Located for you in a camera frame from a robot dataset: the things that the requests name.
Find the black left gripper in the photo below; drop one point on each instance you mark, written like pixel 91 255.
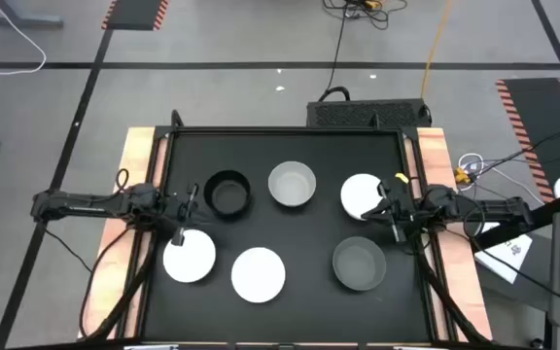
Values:
pixel 183 209

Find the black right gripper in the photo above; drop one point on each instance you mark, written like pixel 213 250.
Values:
pixel 399 206

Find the white plate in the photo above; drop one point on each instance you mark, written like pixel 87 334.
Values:
pixel 258 274
pixel 360 194

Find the black bowl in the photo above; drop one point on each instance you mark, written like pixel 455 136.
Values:
pixel 227 194

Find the dark grey bowl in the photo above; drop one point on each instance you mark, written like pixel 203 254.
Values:
pixel 359 265

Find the light grey bowl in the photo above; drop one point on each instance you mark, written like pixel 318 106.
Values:
pixel 292 185

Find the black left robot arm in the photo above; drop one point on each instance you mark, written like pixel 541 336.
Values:
pixel 90 204

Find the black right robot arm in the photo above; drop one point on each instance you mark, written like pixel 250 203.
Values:
pixel 494 208

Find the yellow connector plug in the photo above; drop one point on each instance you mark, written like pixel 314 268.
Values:
pixel 462 176

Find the black computer case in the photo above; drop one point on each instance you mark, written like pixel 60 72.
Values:
pixel 367 114

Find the black table mat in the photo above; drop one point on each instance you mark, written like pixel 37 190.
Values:
pixel 309 316

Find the white paper sheet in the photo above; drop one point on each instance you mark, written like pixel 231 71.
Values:
pixel 508 257

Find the black hazard-striped floor mat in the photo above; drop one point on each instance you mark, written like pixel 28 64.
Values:
pixel 537 126
pixel 134 13

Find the grey table foot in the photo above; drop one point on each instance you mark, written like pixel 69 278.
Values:
pixel 22 20

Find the black table frame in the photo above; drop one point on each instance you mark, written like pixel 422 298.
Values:
pixel 285 129

